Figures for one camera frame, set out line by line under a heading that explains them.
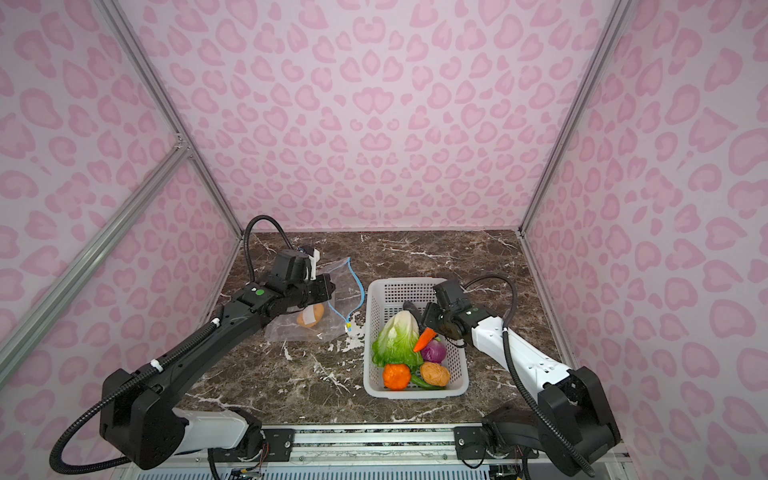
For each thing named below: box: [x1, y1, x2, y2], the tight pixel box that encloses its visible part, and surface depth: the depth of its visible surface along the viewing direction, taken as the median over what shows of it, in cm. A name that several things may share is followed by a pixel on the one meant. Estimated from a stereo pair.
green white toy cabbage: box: [372, 310, 423, 370], surface depth 83 cm
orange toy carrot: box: [413, 327, 437, 353], surface depth 85 cm
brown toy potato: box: [420, 361, 451, 387], surface depth 82 cm
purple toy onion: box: [421, 339, 446, 363], surface depth 84 cm
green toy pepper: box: [410, 368, 446, 390], surface depth 82 cm
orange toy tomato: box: [383, 364, 411, 391], surface depth 80 cm
